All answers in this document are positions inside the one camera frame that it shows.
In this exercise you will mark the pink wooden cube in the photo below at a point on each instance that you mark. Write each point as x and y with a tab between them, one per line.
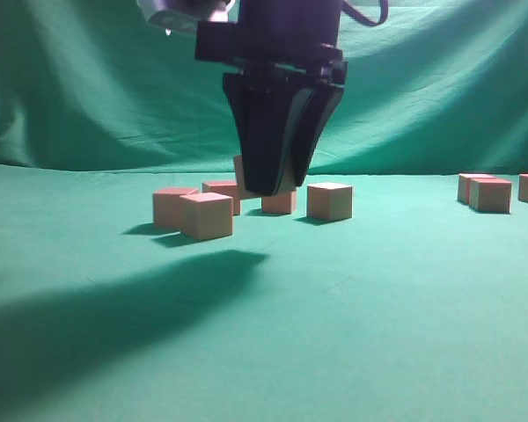
224	187
280	204
242	180
329	201
166	206

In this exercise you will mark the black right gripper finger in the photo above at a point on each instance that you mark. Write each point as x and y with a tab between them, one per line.
315	115
266	111

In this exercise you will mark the lavender wrist camera mount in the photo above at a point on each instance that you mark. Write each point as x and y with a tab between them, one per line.
183	16

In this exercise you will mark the pink cube third row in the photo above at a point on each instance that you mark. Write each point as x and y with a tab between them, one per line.
206	216

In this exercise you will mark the pink cube second row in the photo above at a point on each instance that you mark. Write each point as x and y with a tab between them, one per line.
490	195

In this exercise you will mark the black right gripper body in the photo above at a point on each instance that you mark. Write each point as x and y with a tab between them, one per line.
235	45

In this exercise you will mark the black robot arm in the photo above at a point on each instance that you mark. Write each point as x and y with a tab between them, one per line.
290	79

